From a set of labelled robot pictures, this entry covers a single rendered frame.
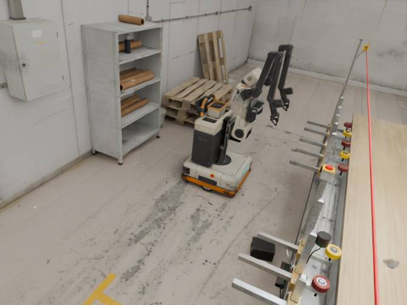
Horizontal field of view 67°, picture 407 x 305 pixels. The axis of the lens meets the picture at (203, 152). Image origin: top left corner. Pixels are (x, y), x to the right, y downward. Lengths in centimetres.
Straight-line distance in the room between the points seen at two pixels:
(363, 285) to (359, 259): 17
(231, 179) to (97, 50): 194
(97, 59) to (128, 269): 212
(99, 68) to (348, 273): 293
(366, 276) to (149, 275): 159
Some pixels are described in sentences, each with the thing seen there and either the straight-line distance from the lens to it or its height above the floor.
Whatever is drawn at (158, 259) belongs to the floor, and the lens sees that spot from 278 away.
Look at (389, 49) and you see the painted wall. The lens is 901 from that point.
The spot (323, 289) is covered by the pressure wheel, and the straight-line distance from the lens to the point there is 169.
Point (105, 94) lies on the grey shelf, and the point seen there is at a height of 87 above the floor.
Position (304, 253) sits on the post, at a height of 102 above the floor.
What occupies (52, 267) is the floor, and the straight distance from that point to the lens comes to 285.
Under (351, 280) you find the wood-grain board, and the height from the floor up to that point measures 90.
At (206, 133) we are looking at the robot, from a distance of 320.
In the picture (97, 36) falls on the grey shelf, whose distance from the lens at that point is 347.
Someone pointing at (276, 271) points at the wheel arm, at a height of 86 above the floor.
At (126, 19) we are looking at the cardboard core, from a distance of 386.
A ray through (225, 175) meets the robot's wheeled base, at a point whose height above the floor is 28.
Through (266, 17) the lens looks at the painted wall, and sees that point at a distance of 919.
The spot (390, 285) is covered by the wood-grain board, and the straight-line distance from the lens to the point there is 189.
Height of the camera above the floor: 213
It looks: 30 degrees down
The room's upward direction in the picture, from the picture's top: 7 degrees clockwise
